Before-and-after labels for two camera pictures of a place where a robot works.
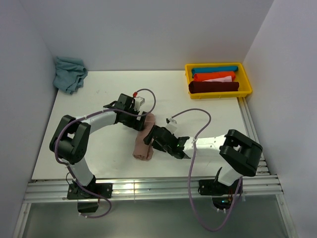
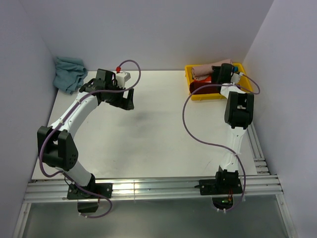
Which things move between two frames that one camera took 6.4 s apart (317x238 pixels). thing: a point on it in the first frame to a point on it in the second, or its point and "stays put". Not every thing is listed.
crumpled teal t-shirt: (70, 73) stays put
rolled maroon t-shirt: (198, 87) stays put
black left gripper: (135, 124) to (126, 103)
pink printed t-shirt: (142, 150) to (202, 72)
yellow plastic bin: (244, 89) stays put
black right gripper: (148, 139) to (217, 70)
